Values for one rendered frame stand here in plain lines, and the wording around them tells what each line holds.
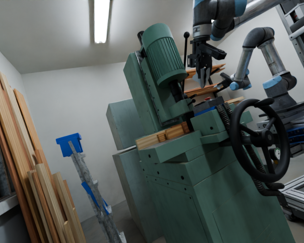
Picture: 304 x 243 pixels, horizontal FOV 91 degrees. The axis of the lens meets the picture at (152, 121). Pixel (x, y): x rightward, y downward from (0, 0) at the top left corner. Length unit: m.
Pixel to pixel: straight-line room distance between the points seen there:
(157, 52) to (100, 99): 2.41
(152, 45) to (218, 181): 0.74
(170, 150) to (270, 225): 0.60
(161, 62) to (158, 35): 0.14
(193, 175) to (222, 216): 0.20
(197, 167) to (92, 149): 2.49
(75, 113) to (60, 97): 0.39
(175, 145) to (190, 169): 0.11
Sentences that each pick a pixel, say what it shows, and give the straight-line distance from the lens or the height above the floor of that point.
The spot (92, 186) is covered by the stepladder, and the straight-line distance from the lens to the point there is 1.26.
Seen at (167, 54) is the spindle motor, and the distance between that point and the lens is 0.86.
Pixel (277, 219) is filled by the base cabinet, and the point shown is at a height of 0.38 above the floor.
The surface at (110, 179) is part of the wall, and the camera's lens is 3.01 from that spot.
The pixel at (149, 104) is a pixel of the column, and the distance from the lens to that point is 0.97.
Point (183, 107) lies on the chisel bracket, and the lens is 0.80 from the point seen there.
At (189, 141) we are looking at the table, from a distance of 0.63.
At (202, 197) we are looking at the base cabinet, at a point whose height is 0.66.
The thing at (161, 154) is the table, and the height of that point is 0.87.
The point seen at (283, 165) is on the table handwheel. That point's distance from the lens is 0.70.
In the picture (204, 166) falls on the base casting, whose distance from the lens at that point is 0.67.
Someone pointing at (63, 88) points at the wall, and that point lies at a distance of 3.27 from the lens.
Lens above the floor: 0.94
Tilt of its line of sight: 5 degrees up
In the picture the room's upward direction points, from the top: 19 degrees counter-clockwise
